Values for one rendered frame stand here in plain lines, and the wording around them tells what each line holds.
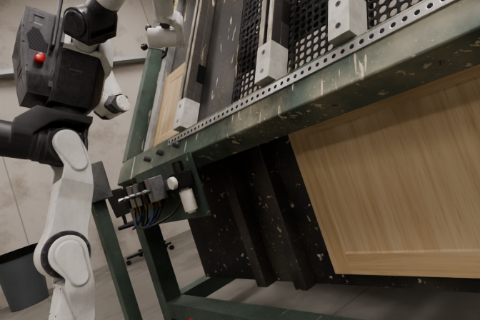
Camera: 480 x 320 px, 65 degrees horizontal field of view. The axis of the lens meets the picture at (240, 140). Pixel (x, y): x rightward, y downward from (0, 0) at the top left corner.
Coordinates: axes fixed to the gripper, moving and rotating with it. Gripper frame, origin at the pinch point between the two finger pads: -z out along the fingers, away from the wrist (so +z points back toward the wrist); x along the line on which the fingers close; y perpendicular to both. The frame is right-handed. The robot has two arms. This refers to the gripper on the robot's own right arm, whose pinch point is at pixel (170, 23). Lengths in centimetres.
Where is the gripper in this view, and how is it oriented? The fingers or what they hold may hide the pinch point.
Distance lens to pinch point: 156.7
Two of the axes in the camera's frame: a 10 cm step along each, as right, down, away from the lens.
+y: -8.2, 5.4, 1.8
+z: 1.1, 4.7, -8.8
